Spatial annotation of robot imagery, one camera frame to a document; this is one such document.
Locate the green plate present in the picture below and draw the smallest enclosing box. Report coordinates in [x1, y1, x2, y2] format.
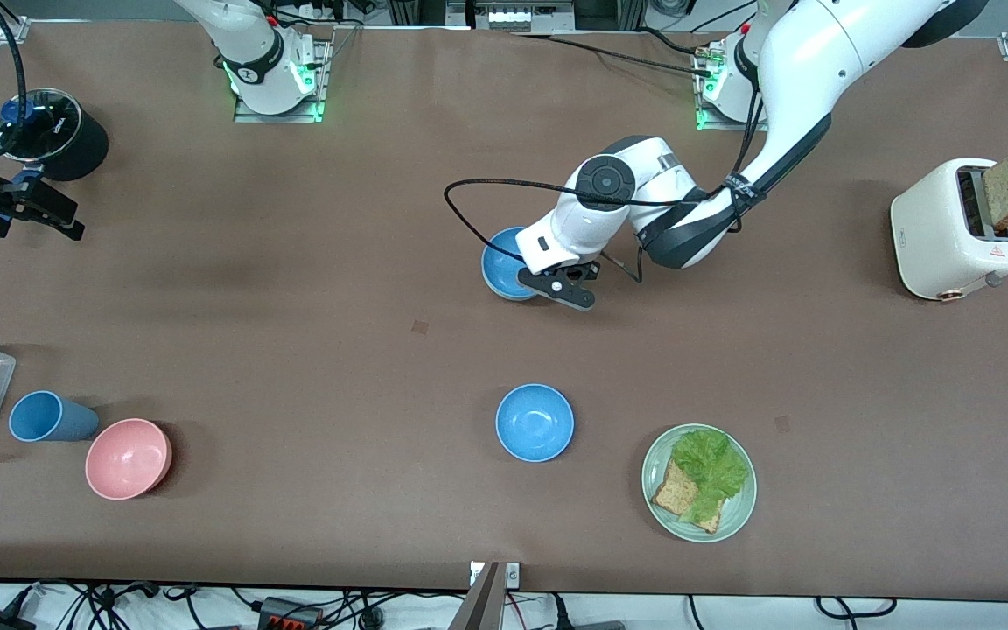
[641, 423, 758, 543]

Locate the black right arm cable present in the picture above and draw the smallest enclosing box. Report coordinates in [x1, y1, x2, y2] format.
[0, 0, 30, 158]

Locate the glass lid with blue knob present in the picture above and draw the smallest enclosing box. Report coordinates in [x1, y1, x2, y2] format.
[0, 87, 85, 163]

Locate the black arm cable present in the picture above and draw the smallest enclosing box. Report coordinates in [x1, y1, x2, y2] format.
[0, 0, 30, 158]
[444, 86, 767, 286]

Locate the black plug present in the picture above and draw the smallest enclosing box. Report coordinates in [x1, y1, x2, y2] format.
[553, 595, 627, 630]

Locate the blue bowl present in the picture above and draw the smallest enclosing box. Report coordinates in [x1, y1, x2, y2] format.
[495, 383, 575, 463]
[480, 227, 543, 303]

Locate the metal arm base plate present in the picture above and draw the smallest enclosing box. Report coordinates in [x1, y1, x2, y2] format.
[233, 30, 336, 124]
[694, 42, 772, 133]

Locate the pink bowl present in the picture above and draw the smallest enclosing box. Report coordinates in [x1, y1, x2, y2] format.
[85, 418, 174, 501]

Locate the brown bread slice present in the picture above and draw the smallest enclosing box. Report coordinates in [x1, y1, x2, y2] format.
[650, 458, 724, 535]

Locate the white toaster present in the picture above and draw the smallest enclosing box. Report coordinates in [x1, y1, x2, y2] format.
[890, 157, 1008, 303]

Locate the black red power strip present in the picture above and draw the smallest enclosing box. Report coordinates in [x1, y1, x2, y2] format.
[256, 597, 324, 630]

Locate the black pot with blue handle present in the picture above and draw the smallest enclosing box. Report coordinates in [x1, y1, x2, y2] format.
[0, 87, 110, 190]

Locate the blue cup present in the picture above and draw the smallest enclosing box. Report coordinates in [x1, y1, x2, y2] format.
[9, 390, 101, 444]

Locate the white metal bracket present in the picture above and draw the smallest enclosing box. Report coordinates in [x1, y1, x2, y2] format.
[468, 562, 522, 588]

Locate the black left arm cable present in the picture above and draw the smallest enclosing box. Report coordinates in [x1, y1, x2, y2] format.
[444, 86, 767, 286]

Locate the black table cable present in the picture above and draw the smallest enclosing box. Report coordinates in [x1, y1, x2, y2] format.
[511, 31, 720, 78]

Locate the green lettuce leaf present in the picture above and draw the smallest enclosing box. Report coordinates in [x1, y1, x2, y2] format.
[671, 428, 751, 526]

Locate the white socket strip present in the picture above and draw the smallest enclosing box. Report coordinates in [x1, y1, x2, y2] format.
[485, 7, 550, 29]

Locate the grey metal strut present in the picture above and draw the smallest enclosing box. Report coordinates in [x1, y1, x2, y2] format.
[446, 562, 506, 630]

